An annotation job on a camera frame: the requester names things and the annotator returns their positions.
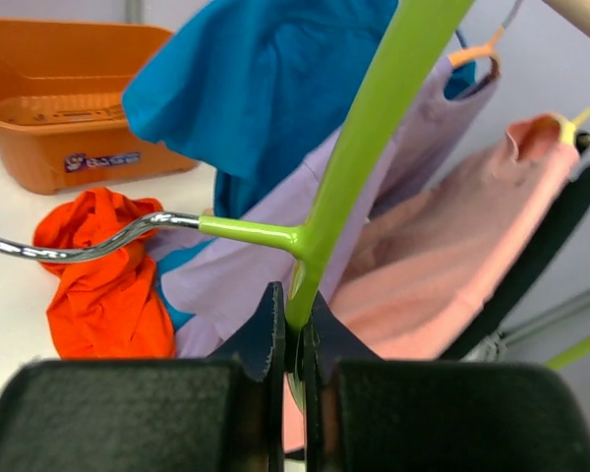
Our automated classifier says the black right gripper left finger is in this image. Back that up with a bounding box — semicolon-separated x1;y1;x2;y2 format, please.
0;282;285;471

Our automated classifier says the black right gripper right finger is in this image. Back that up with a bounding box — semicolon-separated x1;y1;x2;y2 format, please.
302;298;590;471

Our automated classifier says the orange t shirt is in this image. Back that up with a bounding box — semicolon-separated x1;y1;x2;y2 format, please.
32;188;175;359

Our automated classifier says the lime green hanger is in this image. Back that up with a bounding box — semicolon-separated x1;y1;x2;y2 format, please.
0;1;476;330

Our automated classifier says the pink t shirt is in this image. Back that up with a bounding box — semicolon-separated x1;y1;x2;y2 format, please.
280;112;584;456

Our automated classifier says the black t shirt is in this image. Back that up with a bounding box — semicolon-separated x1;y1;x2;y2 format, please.
439;164;590;361

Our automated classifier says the lilac t shirt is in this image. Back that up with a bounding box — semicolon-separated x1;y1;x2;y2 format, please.
147;57;501;358

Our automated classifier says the blue t shirt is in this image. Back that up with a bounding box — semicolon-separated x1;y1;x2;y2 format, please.
121;0;478;333

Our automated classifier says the cream yellow hanger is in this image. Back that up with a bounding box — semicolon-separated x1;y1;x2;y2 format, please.
537;105;590;145

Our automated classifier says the orange brown hanger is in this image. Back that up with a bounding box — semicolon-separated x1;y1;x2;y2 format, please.
447;0;523;78

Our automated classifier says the orange plastic basket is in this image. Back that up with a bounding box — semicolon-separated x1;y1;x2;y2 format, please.
0;19;196;195

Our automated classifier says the wooden clothes rack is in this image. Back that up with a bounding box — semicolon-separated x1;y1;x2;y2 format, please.
544;0;590;38

